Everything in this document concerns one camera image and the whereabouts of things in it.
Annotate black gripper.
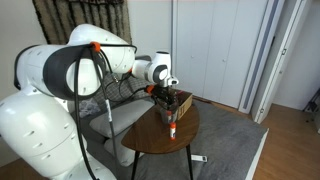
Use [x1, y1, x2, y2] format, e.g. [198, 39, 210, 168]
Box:
[153, 86, 178, 109]

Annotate orange-capped glue stick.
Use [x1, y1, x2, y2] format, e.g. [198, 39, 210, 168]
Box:
[166, 111, 173, 124]
[170, 122, 176, 140]

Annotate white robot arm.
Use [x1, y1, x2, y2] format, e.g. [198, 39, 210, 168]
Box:
[0, 24, 171, 180]

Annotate cardboard box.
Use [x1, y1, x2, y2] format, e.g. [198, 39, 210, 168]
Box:
[175, 90, 193, 121]

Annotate grey mesh pen holder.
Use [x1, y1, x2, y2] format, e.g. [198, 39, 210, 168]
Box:
[159, 106, 178, 124]

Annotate walnut side table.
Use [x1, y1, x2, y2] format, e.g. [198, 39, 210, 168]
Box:
[121, 105, 200, 180]

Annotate left grey cushion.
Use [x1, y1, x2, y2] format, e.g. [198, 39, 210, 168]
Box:
[90, 99, 153, 138]

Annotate grey cushion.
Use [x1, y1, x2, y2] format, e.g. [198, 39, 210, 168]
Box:
[90, 99, 153, 138]
[104, 137, 135, 167]

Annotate far plaid pillow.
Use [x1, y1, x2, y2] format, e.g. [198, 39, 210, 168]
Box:
[94, 74, 151, 109]

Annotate white remote control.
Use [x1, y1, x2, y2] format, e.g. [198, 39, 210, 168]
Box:
[191, 155, 208, 162]

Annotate right grey cushion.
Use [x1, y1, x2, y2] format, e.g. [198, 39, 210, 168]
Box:
[104, 137, 135, 167]

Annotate white closet doors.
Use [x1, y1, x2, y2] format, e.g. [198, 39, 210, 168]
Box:
[175, 0, 268, 108]

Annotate grey floor rug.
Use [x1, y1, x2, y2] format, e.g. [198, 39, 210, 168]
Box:
[135, 101, 268, 180]

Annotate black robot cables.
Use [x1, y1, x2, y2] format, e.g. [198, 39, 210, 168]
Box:
[73, 43, 158, 180]

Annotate woven wall hanging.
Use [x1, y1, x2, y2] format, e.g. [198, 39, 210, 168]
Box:
[32, 0, 132, 44]

